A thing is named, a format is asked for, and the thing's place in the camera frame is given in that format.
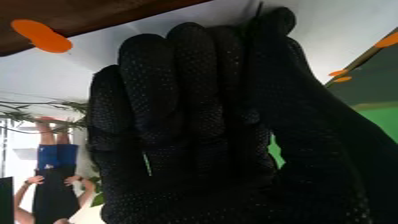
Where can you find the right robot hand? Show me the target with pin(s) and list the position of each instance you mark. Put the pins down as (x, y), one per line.
(195, 133)

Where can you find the green plant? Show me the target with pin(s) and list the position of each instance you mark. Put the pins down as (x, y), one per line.
(64, 108)

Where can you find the person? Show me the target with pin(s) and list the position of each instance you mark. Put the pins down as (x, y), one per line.
(55, 186)

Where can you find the dark mat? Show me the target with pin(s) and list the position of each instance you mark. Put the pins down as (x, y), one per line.
(373, 80)

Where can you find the white sheet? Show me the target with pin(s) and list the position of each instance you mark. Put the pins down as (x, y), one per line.
(330, 23)

